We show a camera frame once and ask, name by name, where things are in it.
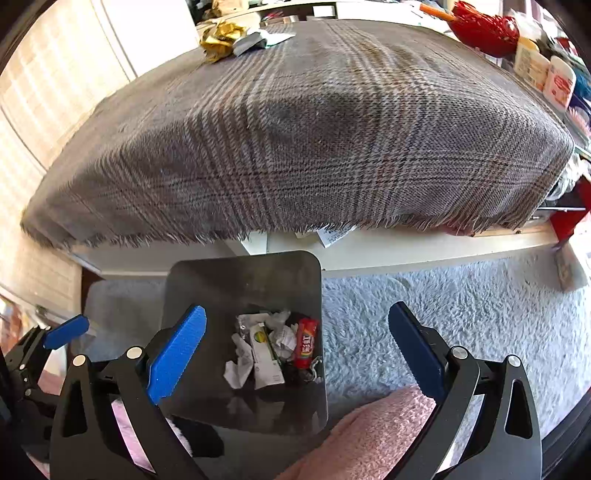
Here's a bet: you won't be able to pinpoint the red snack packet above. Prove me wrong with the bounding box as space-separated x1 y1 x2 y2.
294 318 320 370

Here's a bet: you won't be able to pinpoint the pink fleece pants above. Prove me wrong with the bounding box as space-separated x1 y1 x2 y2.
110 384 438 480

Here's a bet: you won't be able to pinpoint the white low table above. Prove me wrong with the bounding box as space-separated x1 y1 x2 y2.
69 220 574 280

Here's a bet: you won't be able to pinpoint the grey plaid blanket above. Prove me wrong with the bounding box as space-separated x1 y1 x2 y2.
20 17 576 251

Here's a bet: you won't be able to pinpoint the white carton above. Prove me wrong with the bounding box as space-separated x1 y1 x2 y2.
248 323 286 391

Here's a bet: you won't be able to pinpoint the grey shaggy rug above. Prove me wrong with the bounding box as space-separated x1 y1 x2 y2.
83 251 591 440

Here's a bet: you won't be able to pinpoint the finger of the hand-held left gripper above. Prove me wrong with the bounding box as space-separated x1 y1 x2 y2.
16 314 91 366

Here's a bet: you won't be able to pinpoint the crumpled gold foil wrapper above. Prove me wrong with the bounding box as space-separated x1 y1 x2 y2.
199 20 249 64

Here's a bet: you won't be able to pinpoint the black square trash bin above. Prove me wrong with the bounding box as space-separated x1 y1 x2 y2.
158 250 330 435

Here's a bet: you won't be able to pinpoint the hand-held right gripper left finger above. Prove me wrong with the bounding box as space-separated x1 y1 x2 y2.
50 305 209 480

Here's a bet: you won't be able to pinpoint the woven beige sliding door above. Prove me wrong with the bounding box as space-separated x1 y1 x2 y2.
0 0 209 320

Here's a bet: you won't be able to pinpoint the white jar pink label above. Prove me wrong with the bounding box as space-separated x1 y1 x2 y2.
542 55 579 110

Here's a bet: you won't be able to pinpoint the cream plastic jar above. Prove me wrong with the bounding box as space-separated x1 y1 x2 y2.
513 37 553 92

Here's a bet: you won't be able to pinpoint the white printed paper sheet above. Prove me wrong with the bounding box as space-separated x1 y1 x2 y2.
316 226 350 249

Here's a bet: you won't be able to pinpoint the red box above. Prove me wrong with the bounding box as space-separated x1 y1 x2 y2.
549 177 591 246

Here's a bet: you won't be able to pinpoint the silver grey packet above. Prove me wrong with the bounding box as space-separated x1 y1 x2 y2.
232 29 269 57

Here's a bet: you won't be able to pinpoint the white tissue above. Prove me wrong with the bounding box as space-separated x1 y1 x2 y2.
267 311 297 363

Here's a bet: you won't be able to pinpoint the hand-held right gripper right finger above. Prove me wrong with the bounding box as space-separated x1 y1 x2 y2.
388 302 542 480

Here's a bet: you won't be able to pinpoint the orange pen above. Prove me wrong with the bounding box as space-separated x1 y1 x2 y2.
419 3 456 22

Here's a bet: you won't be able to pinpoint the red plastic basket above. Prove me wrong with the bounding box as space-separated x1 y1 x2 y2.
449 1 521 59

